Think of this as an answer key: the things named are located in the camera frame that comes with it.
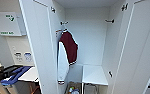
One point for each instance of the orange striped white label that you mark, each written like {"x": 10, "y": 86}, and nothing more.
{"x": 58, "y": 30}

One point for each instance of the white wardrobe door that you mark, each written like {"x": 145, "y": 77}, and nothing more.
{"x": 41, "y": 43}
{"x": 137, "y": 43}

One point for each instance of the brown box of toys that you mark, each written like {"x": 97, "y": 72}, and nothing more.
{"x": 71, "y": 87}

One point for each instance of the small black door hinge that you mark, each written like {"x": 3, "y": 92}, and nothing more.
{"x": 124, "y": 6}
{"x": 53, "y": 9}

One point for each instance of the black wall hook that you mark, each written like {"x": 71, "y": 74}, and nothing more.
{"x": 110, "y": 20}
{"x": 63, "y": 23}

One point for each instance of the white wardrobe carcass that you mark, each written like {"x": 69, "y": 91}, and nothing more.
{"x": 87, "y": 36}

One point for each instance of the maroon and white jacket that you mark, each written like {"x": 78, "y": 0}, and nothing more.
{"x": 70, "y": 46}

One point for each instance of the pale blue plastic item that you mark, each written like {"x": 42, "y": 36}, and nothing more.
{"x": 75, "y": 91}

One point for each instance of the orange folding stand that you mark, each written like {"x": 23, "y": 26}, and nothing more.
{"x": 35, "y": 89}

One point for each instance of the white wardrobe shelf block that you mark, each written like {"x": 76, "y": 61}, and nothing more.
{"x": 94, "y": 75}

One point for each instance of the white flat board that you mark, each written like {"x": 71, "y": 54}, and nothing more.
{"x": 29, "y": 74}

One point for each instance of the small black door latch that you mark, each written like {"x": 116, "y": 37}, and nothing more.
{"x": 110, "y": 74}

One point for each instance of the white clothes hanger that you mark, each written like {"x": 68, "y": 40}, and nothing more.
{"x": 63, "y": 30}

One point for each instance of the grey wall box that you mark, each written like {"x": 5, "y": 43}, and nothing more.
{"x": 7, "y": 24}

